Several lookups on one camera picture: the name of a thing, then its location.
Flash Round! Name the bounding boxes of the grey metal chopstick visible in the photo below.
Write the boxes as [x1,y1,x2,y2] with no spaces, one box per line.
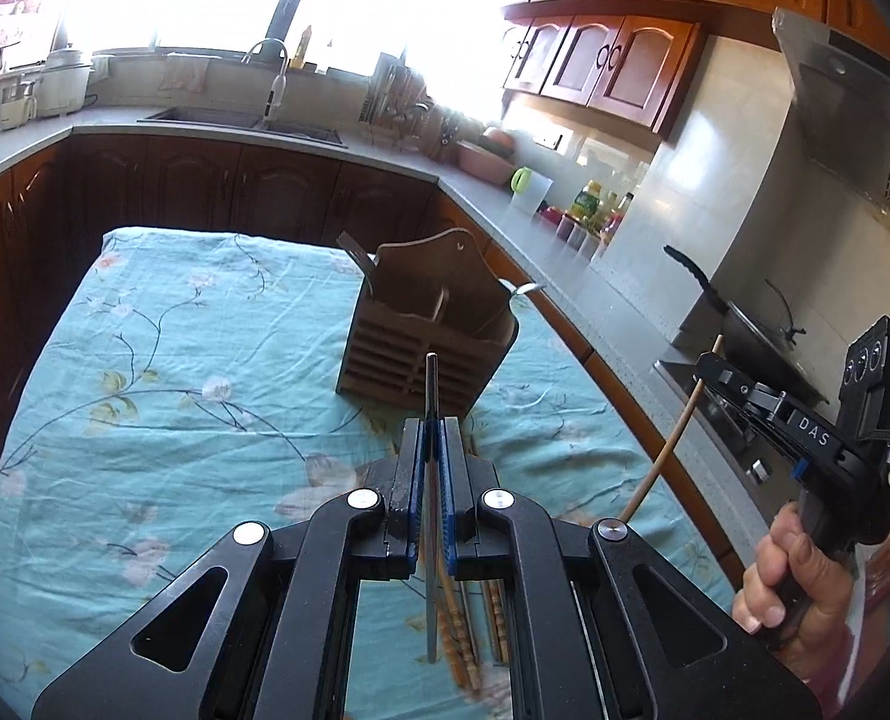
[424,353,440,663]

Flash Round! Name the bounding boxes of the light wooden chopstick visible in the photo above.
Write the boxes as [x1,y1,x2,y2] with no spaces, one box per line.
[619,335,723,523]

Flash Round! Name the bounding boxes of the steel kitchen sink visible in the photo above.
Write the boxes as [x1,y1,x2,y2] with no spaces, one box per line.
[149,106,346,148]

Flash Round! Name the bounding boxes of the chrome kitchen faucet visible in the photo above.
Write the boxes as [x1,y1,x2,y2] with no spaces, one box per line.
[238,35,291,129]

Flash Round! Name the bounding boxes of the person's right hand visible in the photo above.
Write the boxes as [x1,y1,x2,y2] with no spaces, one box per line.
[731,502,853,684]

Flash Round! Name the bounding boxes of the patterned wooden chopstick on table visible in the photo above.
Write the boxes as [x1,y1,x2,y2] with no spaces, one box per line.
[442,575,482,694]

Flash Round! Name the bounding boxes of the wooden utensil holder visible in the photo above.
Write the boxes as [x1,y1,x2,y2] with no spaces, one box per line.
[336,227,518,418]

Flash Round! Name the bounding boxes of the teal floral tablecloth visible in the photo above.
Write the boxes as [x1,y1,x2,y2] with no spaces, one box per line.
[0,224,739,720]

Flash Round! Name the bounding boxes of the green label drink bottle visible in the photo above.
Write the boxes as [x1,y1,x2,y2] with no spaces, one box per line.
[569,181,603,226]

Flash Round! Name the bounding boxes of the pink plastic basin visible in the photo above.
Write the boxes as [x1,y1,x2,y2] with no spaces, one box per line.
[458,140,516,185]

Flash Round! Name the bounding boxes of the steel range hood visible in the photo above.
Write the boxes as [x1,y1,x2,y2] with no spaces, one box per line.
[772,8,890,227]

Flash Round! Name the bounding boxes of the dish drying rack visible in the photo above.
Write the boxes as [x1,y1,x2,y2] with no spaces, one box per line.
[359,52,453,161]

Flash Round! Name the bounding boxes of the wooden upper cabinets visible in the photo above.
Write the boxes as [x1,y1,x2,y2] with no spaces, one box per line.
[504,0,890,137]

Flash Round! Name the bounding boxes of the white rice cooker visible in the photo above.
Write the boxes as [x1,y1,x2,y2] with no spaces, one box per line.
[35,47,92,119]

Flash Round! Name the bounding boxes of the black wok with handle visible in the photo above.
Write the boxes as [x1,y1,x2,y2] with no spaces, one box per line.
[663,245,827,406]

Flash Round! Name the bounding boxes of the green handled white pitcher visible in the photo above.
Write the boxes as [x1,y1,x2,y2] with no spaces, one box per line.
[510,166,552,215]

